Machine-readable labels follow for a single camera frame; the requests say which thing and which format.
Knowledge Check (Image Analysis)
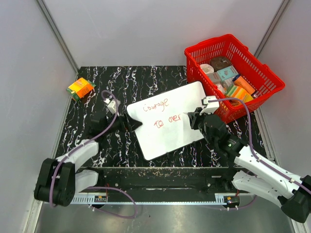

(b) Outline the brown round lid jar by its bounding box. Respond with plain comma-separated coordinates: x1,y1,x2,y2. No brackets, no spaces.
209,56,232,72

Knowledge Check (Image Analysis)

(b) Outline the yellow green sponge pack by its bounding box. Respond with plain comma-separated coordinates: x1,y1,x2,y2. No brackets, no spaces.
225,84,254,103

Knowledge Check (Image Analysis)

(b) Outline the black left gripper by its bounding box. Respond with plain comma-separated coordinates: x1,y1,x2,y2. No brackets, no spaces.
103,110,142,136

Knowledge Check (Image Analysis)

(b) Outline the orange green snack box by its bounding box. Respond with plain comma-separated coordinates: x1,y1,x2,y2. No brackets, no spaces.
66,78,96,101

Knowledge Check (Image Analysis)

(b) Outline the white whiteboard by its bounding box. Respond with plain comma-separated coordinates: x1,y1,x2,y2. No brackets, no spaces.
126,81,206,161

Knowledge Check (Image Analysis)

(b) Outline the teal cardboard box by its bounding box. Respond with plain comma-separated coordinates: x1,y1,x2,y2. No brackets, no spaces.
217,66,239,81

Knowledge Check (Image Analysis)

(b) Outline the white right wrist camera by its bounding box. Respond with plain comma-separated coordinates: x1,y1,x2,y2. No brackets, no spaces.
200,96,219,115

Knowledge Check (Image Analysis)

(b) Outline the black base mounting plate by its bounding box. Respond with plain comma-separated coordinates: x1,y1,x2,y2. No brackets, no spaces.
96,167,237,194

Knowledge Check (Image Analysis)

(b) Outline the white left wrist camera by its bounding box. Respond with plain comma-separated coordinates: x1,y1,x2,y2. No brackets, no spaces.
104,99,120,114

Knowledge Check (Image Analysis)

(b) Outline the orange blue box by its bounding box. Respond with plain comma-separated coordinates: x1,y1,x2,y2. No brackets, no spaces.
232,75,256,96

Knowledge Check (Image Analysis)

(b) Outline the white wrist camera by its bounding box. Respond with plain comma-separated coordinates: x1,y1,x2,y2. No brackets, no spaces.
104,99,120,114
200,96,219,115

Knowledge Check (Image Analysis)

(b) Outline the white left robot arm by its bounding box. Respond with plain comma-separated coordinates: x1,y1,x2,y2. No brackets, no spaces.
34,114,143,207

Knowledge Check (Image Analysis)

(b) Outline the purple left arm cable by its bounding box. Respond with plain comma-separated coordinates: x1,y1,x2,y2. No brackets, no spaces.
49,90,138,219

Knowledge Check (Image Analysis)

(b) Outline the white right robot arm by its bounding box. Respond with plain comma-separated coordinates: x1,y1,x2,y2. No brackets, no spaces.
187,108,311,223

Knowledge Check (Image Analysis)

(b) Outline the red plastic shopping basket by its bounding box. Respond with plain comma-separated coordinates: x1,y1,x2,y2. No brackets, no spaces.
184,34,285,112

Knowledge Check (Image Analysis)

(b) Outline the white toilet paper roll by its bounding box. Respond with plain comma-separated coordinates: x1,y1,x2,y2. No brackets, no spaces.
200,64,214,74

